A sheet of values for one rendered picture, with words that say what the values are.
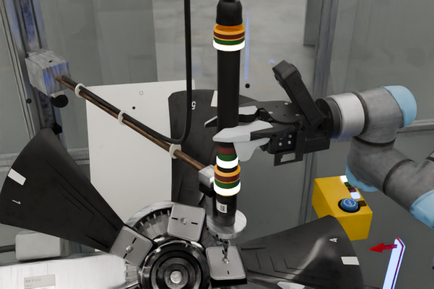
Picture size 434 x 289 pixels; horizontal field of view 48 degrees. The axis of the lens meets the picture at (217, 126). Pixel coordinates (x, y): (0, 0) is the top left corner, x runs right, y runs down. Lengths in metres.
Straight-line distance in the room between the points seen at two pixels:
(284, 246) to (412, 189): 0.28
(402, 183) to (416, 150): 1.06
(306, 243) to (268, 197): 0.81
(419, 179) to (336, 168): 0.98
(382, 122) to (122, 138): 0.60
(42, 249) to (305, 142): 0.59
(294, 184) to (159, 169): 0.75
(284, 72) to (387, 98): 0.20
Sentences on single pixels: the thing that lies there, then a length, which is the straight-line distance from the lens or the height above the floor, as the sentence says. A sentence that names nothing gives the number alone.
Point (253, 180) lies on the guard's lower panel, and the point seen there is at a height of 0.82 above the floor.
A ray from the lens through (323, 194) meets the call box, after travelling 1.32.
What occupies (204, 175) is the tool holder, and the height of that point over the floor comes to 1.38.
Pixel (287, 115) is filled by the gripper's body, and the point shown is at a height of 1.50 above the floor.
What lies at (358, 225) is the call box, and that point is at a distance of 1.30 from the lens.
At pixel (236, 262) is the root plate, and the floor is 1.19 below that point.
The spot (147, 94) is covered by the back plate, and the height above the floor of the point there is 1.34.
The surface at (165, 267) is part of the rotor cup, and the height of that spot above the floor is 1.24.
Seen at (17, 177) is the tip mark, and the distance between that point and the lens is 0.96.
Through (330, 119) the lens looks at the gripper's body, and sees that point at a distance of 0.82.
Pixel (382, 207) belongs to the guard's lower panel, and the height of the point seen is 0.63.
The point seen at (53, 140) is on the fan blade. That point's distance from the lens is 0.90.
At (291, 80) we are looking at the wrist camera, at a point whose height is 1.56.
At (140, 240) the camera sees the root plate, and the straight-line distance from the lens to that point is 0.92.
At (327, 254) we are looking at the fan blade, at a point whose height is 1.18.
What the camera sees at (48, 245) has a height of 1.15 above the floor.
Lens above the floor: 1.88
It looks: 31 degrees down
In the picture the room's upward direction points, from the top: straight up
